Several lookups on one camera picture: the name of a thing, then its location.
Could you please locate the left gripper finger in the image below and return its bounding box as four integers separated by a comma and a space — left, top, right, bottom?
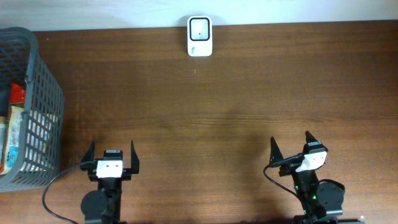
130, 141, 140, 174
81, 141, 95, 162

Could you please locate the grey plastic basket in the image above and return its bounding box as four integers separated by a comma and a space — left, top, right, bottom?
1, 27, 65, 192

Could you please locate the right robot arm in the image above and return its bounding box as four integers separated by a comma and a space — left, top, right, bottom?
263, 131, 345, 223

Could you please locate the orange spaghetti packet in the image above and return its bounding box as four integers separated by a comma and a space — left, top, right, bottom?
9, 83, 26, 105

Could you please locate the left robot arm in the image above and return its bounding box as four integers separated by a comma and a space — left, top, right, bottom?
80, 142, 140, 224

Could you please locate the yellow snack bag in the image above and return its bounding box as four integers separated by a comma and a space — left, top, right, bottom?
1, 106, 24, 175

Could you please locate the white barcode scanner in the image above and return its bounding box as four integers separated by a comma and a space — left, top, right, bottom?
187, 16, 213, 57

